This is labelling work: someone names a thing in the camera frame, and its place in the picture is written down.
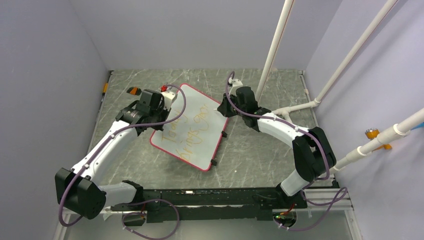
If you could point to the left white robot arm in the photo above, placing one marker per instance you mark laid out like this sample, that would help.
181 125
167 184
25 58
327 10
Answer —
79 190

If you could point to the red-framed whiteboard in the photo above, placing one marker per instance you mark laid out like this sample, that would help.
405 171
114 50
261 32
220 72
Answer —
195 136

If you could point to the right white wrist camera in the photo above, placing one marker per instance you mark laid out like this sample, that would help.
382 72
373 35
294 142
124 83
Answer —
234 84

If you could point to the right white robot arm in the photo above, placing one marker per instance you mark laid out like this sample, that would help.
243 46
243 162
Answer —
313 155

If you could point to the orange tool at edge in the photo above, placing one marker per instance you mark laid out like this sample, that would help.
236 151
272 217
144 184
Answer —
105 88

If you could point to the white PVC pipe frame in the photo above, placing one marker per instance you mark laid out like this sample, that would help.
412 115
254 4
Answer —
323 34

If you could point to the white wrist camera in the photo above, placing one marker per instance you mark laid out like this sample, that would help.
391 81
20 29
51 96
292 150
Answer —
234 84
169 96

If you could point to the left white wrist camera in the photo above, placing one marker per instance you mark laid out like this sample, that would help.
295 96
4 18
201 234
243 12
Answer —
169 96

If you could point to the orange black small object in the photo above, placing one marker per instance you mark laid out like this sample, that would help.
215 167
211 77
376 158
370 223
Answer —
134 91

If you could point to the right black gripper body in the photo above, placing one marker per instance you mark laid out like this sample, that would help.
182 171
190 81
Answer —
229 110

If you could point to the white PVC pipe right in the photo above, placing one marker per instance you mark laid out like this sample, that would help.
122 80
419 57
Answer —
395 132

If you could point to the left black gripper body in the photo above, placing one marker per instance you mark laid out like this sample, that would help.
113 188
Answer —
159 115

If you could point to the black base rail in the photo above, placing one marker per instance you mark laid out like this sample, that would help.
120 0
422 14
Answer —
260 203

